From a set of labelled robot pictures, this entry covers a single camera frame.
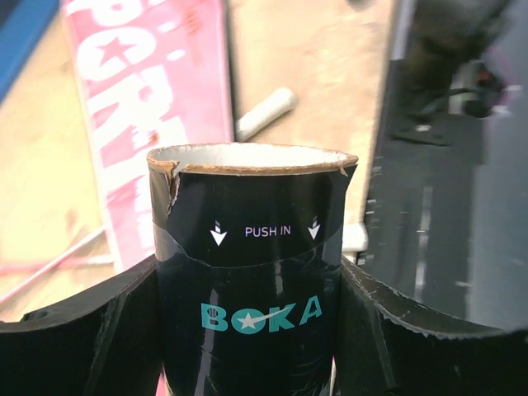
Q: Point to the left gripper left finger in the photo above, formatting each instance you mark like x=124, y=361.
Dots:
x=102, y=341

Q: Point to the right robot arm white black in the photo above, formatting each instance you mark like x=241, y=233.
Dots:
x=444, y=37

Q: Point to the black shuttlecock tube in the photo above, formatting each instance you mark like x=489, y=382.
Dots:
x=248, y=242

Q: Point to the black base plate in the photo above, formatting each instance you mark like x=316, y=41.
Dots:
x=419, y=205

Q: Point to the blue shelf unit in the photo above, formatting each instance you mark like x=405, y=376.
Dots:
x=23, y=22

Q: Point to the white racket handle front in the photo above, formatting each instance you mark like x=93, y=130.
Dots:
x=281, y=101

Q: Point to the pink racket bag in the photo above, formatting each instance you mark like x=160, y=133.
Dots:
x=150, y=74

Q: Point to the pink badminton racket right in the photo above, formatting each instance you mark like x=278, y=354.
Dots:
x=70, y=252

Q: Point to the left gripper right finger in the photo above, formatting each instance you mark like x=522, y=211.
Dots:
x=389, y=344

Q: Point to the pink badminton racket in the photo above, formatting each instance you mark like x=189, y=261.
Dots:
x=70, y=252
x=8, y=268

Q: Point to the pink badminton racket left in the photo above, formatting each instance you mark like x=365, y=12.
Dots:
x=8, y=268

